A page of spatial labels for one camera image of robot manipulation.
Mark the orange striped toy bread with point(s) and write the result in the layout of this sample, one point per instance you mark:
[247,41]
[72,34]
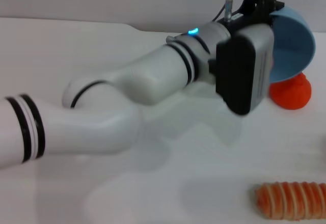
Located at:
[293,203]

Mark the blue bowl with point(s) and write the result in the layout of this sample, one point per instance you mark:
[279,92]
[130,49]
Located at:
[293,48]

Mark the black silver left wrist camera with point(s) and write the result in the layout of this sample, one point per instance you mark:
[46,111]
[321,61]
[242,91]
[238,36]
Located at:
[242,71]

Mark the orange toy tangerine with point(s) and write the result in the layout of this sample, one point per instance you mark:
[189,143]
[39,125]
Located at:
[293,94]

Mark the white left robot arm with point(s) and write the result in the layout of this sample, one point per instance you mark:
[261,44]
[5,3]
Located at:
[102,107]

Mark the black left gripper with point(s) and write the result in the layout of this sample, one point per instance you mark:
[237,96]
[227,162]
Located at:
[252,12]

